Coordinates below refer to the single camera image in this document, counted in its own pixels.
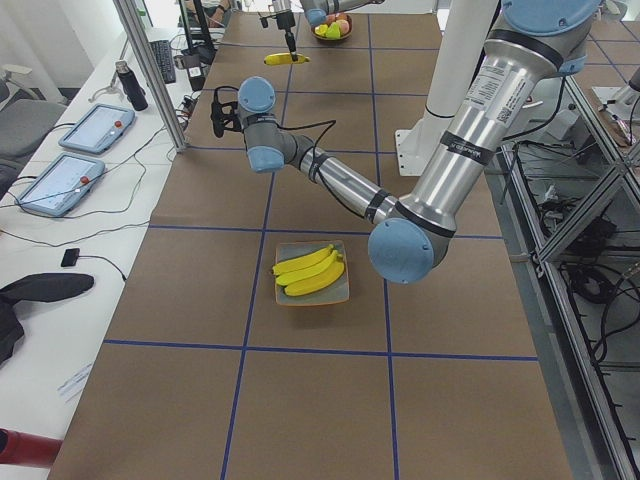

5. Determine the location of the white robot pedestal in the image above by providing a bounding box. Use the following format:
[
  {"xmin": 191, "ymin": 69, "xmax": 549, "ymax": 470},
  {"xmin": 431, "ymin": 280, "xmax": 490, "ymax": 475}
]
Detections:
[{"xmin": 395, "ymin": 0, "xmax": 500, "ymax": 177}]

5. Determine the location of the greenish yellow banana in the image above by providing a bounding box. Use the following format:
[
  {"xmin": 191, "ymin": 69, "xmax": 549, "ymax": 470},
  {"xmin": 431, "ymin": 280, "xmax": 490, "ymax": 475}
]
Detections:
[{"xmin": 276, "ymin": 250, "xmax": 342, "ymax": 286}]

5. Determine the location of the grey aluminium frame post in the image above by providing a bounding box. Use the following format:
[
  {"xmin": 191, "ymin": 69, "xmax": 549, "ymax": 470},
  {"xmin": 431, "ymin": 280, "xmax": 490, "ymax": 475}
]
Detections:
[{"xmin": 113, "ymin": 0, "xmax": 187, "ymax": 153}]

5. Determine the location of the woven brown fruit basket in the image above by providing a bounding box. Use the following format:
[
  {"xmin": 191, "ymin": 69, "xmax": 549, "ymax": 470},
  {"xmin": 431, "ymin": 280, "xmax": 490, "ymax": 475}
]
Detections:
[{"xmin": 311, "ymin": 13, "xmax": 352, "ymax": 42}]

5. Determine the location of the red cylinder object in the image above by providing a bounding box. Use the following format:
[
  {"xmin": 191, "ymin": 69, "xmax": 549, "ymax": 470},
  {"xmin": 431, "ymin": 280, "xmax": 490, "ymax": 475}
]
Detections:
[{"xmin": 1, "ymin": 428, "xmax": 63, "ymax": 468}]

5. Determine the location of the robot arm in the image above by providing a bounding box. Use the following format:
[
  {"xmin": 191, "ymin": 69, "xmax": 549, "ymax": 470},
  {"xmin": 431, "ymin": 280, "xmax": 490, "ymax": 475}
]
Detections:
[
  {"xmin": 260, "ymin": 0, "xmax": 384, "ymax": 62},
  {"xmin": 211, "ymin": 1, "xmax": 600, "ymax": 284}
]

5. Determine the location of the black keyboard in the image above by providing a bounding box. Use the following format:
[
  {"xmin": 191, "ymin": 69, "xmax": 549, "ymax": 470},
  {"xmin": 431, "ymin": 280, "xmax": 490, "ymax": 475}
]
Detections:
[{"xmin": 149, "ymin": 40, "xmax": 176, "ymax": 84}]

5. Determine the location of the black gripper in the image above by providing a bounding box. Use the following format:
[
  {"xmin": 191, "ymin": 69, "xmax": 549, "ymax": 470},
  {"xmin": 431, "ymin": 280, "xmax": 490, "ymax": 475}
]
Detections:
[
  {"xmin": 277, "ymin": 10, "xmax": 298, "ymax": 62},
  {"xmin": 210, "ymin": 99, "xmax": 241, "ymax": 137}
]

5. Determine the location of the black bottle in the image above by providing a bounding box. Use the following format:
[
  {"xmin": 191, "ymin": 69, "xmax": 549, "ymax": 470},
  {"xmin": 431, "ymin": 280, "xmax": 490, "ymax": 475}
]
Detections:
[{"xmin": 115, "ymin": 60, "xmax": 148, "ymax": 111}]

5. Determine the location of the square grey-blue plate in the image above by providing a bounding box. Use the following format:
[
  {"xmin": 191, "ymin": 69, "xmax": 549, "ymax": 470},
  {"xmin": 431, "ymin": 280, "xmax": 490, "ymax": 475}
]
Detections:
[{"xmin": 273, "ymin": 240, "xmax": 350, "ymax": 307}]

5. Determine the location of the black cloth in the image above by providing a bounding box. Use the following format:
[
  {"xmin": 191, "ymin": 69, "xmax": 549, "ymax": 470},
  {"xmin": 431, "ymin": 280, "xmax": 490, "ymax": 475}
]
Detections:
[{"xmin": 1, "ymin": 272, "xmax": 95, "ymax": 363}]

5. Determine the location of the blue teach pendant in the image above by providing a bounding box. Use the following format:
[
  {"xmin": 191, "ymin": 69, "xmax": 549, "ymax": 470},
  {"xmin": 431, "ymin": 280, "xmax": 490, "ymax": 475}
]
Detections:
[
  {"xmin": 58, "ymin": 104, "xmax": 136, "ymax": 154},
  {"xmin": 15, "ymin": 153, "xmax": 106, "ymax": 218}
]

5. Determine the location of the blue teach pendant near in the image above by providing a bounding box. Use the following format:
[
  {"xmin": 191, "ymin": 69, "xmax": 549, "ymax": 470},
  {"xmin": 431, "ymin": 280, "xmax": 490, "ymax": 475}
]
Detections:
[{"xmin": 15, "ymin": 153, "xmax": 106, "ymax": 218}]

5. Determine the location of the small black device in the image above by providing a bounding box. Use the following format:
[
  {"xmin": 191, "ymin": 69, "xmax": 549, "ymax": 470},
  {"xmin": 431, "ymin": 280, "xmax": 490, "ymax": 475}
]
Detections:
[{"xmin": 60, "ymin": 248, "xmax": 80, "ymax": 268}]

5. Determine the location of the red apple lower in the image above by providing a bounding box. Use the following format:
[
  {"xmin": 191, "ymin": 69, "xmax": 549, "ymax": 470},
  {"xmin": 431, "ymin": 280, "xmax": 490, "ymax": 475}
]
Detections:
[{"xmin": 335, "ymin": 19, "xmax": 350, "ymax": 36}]

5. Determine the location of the yellow banana basket edge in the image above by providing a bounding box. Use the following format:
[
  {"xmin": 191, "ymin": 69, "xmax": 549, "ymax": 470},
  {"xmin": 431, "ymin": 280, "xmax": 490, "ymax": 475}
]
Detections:
[{"xmin": 263, "ymin": 53, "xmax": 311, "ymax": 66}]

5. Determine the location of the blue teach pendant far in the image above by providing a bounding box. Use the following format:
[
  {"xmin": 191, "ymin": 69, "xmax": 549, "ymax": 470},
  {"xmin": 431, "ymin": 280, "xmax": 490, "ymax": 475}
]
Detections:
[{"xmin": 58, "ymin": 104, "xmax": 136, "ymax": 154}]

